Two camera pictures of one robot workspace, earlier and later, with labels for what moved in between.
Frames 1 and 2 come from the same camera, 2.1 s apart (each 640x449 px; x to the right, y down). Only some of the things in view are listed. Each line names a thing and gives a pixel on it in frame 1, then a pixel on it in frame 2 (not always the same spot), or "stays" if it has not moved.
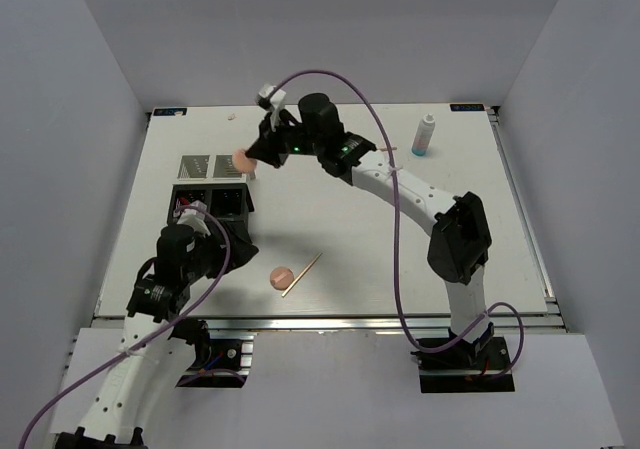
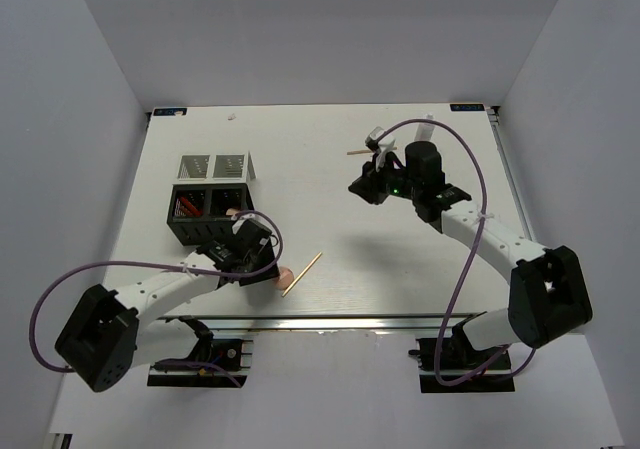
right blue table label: x=467 y=107 stays
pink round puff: x=281 y=278 stays
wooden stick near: x=300 y=276 stays
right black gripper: x=266 y=148 -> x=368 y=185
